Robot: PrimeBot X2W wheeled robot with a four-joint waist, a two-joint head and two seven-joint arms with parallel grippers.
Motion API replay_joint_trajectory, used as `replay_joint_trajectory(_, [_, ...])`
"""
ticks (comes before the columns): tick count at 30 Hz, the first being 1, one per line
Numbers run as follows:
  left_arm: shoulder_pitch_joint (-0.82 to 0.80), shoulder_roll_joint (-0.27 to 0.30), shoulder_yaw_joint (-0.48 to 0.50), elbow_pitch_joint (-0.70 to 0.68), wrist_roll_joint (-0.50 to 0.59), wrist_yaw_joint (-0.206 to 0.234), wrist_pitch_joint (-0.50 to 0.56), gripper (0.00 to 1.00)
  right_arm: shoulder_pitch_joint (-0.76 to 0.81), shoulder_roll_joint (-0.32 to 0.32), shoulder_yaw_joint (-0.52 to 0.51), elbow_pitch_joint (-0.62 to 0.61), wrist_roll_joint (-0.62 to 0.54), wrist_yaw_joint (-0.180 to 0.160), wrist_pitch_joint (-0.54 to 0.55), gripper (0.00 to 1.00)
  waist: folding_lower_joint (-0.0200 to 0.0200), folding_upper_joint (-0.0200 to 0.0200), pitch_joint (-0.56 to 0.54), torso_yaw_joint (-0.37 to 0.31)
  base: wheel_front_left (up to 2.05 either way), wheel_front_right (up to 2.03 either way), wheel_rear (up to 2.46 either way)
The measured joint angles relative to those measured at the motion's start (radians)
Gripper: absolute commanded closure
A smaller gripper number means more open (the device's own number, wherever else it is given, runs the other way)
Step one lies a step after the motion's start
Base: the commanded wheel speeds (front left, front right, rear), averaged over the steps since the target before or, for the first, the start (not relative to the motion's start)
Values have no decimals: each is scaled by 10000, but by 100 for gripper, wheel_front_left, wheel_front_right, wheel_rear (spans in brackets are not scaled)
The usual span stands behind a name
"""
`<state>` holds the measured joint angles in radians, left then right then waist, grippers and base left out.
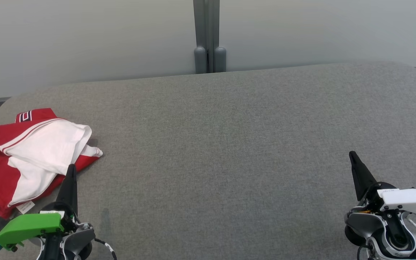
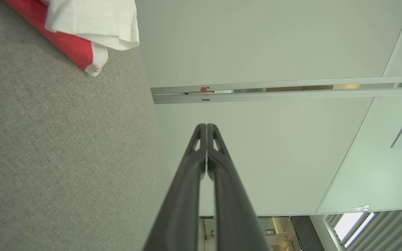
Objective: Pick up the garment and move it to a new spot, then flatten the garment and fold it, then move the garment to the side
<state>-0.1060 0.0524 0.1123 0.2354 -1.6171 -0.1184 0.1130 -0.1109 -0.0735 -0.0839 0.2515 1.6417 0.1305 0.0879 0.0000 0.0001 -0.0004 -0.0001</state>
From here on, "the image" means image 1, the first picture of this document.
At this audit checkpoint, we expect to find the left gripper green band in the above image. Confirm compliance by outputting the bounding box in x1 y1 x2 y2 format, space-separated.
0 164 79 251

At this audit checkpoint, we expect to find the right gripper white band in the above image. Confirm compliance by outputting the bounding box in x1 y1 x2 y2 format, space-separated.
349 151 416 217

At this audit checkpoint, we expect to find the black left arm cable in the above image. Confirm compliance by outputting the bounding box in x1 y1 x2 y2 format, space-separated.
94 238 117 260

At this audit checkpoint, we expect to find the grey partition post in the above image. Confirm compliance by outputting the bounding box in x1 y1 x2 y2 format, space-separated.
193 0 227 74

